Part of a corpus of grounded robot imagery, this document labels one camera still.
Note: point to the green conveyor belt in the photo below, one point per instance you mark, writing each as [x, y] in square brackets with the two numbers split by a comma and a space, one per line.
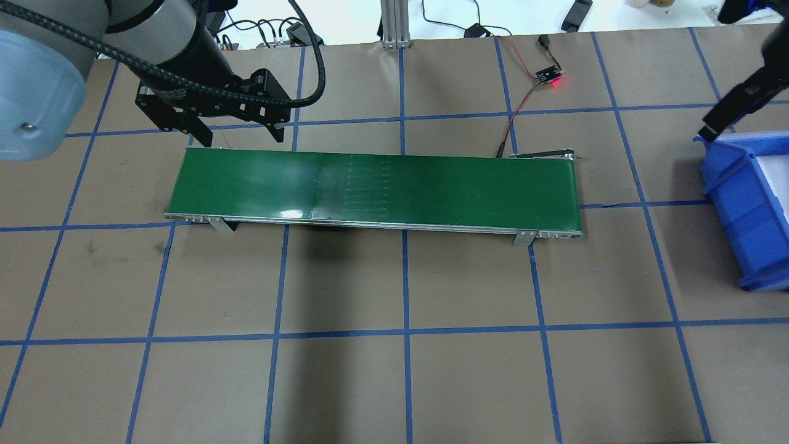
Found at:
[529, 198]

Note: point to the black power adapter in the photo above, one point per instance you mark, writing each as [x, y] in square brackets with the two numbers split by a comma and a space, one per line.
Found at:
[476, 31]

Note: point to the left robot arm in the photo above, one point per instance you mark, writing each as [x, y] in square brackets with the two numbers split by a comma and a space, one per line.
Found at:
[44, 74]

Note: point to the aluminium frame post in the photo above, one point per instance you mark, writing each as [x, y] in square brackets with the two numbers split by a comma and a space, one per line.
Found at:
[394, 25]

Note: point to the white foam sheet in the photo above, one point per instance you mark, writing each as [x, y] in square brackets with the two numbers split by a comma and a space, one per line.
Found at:
[775, 169]

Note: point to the blue plastic bin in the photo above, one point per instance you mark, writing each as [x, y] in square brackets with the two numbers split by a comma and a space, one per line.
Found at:
[750, 214]

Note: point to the small sensor board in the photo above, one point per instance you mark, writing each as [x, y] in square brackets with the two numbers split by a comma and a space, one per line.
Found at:
[549, 75]

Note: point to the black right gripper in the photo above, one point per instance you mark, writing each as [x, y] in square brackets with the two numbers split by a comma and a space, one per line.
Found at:
[741, 102]

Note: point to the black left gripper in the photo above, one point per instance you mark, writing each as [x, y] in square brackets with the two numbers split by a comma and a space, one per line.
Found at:
[208, 73]

